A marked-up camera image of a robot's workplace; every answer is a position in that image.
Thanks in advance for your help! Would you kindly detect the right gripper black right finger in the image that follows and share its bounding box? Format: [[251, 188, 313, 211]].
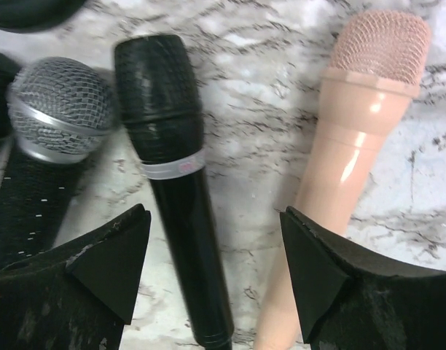
[[280, 207, 446, 350]]

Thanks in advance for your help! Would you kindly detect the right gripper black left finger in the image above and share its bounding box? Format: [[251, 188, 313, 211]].
[[0, 204, 151, 349]]

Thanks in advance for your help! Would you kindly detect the beige pink microphone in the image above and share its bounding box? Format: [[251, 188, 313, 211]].
[[254, 9, 431, 349]]

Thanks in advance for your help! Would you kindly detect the black stand with round base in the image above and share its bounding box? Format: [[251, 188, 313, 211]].
[[0, 0, 86, 33]]

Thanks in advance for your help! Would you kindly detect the silver mesh head black microphone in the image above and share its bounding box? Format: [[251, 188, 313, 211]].
[[0, 57, 114, 270]]

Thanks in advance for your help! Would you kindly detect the black microphone with white ring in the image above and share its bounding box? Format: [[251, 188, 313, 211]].
[[114, 34, 234, 349]]

